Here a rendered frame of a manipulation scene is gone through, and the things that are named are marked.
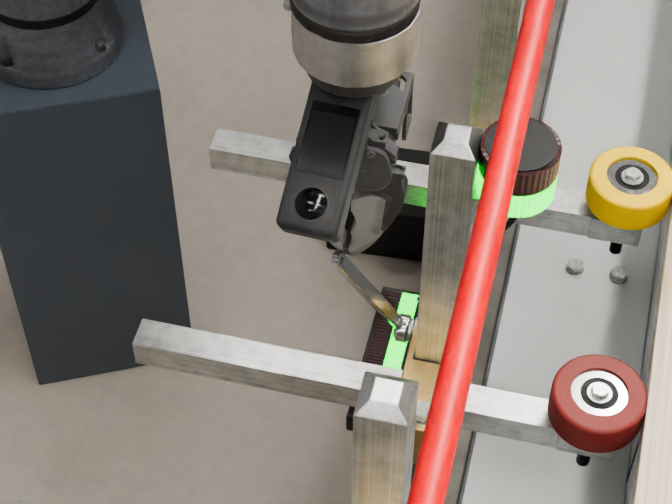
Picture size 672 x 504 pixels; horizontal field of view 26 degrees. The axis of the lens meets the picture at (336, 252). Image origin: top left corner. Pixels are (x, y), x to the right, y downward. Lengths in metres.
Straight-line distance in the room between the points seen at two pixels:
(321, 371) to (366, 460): 0.34
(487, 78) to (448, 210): 0.27
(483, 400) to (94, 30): 0.85
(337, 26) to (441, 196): 0.20
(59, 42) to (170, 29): 1.01
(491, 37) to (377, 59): 0.35
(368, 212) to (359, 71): 0.17
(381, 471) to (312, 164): 0.23
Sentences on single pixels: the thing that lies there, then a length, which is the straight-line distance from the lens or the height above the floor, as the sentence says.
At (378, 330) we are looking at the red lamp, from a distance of 1.51.
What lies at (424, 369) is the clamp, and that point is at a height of 0.87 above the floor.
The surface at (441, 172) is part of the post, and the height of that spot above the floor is 1.12.
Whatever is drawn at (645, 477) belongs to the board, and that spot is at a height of 0.90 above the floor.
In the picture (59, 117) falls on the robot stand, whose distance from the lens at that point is 1.92.
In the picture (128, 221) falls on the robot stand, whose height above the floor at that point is 0.36.
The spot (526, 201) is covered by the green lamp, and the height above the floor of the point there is 1.11.
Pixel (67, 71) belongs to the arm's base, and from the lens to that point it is 1.91.
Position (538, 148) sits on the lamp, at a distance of 1.08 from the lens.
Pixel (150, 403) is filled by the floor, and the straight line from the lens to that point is 2.32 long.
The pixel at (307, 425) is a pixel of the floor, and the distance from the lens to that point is 2.28.
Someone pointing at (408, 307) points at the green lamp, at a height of 0.70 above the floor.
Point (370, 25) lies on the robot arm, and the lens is 0.97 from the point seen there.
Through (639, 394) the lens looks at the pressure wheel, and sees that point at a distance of 1.24.
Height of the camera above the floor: 1.92
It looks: 51 degrees down
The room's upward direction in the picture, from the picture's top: straight up
